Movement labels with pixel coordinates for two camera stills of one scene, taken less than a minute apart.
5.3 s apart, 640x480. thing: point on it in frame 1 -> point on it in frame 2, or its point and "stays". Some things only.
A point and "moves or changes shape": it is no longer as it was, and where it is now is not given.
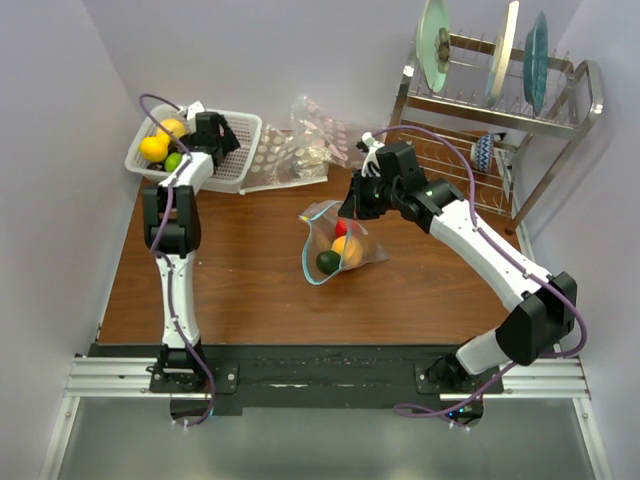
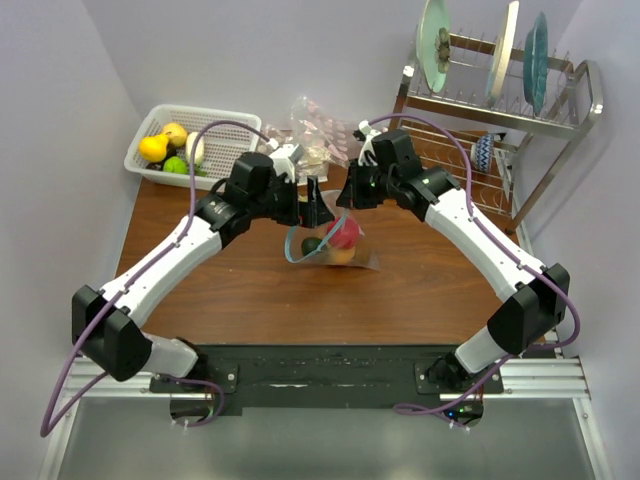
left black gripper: (230, 142) -> (308, 214)
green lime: (172, 161) stays
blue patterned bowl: (481, 152) stays
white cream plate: (504, 55) stays
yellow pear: (154, 148) stays
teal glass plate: (535, 65) stays
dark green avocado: (328, 261) -> (309, 245)
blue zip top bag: (335, 243) moves or changes shape
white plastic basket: (231, 170) stays
